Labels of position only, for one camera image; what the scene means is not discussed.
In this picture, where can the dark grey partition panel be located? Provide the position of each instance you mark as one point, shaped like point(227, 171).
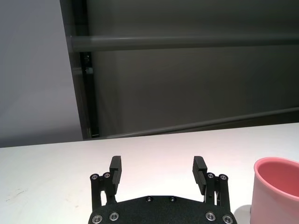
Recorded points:
point(187, 81)

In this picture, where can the dark vertical frame post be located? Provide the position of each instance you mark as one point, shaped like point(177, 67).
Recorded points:
point(79, 93)

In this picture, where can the thick grey horizontal frame bar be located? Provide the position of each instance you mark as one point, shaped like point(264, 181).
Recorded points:
point(163, 43)

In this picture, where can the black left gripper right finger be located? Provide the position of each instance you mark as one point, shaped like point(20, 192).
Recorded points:
point(198, 177)

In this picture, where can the pink plastic cup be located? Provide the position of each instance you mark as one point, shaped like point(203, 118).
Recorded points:
point(271, 196)

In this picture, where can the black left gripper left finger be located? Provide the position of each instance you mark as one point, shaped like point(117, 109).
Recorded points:
point(115, 177)

